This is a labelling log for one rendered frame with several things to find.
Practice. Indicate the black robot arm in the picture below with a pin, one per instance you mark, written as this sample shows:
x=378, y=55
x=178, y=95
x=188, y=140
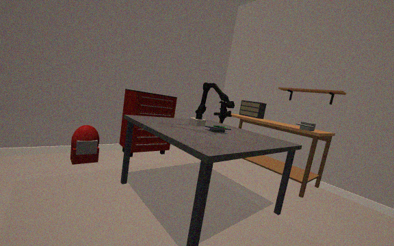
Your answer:
x=202, y=108

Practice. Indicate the grey switch panel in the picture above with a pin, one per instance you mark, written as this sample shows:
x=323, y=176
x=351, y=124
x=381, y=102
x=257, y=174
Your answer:
x=218, y=129

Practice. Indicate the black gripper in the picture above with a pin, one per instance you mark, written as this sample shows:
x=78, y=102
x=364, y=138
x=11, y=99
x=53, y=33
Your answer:
x=222, y=116

